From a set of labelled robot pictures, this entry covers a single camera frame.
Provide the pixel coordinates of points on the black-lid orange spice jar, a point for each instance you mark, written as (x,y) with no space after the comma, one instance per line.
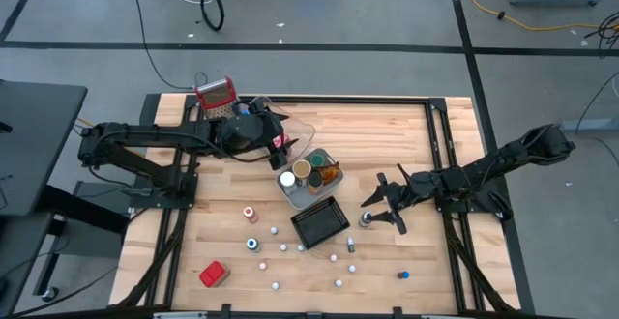
(315,179)

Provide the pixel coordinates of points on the silver aluminium rail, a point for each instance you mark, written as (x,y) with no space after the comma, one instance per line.
(179,315)

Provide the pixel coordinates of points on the small green dropper bottle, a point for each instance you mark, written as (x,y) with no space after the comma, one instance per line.
(351,246)

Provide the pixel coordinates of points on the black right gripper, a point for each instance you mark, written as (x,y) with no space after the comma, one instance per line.
(416,188)

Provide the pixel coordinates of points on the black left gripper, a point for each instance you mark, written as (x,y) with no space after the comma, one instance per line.
(249,130)

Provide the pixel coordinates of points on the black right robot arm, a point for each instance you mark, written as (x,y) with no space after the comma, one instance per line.
(508,159)

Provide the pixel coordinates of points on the black food colouring bottle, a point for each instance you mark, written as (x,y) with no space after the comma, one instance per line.
(365,219)

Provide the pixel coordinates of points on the white-lid spice jar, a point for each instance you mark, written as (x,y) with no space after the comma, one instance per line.
(287,179)

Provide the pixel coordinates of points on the brown dried chilli packet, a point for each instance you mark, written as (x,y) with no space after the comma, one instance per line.
(331,173)

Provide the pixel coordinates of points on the black desk base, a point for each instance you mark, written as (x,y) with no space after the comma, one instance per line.
(87,210)

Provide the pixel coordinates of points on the grey plastic bin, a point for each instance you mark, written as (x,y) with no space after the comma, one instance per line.
(300,198)

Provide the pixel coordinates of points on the black frame clamp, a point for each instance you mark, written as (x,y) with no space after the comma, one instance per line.
(225,309)
(397,311)

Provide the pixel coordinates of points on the blue food colouring bottle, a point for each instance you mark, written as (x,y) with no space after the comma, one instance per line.
(251,243)

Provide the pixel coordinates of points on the red block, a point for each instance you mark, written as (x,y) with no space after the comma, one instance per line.
(213,274)

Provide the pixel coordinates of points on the small white-cap orange bottle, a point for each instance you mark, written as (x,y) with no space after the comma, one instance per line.
(262,265)

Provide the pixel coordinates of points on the black aluminium table frame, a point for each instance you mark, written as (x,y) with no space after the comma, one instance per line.
(362,99)

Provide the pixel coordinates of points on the green-lid spice jar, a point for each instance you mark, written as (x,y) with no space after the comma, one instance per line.
(317,160)

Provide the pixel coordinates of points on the black desk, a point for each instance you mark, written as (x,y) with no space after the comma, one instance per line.
(38,145)

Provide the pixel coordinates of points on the clear plastic bin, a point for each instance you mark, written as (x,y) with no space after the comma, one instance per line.
(302,130)

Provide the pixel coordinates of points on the black mesh basket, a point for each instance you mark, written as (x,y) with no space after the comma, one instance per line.
(319,222)

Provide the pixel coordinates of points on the gold-lid jar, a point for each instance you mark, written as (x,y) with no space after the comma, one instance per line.
(302,168)

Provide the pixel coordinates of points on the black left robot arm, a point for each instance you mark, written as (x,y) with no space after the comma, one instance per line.
(145,150)

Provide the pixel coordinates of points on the small blue-cap vial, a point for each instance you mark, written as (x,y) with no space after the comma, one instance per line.
(403,275)

